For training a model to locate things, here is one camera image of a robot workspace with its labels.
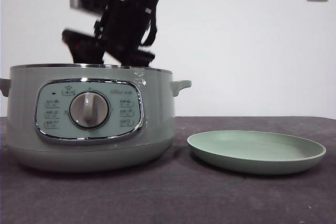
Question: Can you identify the pale green electric steamer pot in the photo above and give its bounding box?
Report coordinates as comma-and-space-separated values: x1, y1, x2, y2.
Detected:
0, 63, 192, 174

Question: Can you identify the pale green round plate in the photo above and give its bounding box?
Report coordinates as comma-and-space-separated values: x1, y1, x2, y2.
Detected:
186, 130, 327, 175

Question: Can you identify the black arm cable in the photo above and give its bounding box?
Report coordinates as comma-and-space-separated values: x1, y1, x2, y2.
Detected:
140, 6, 159, 47

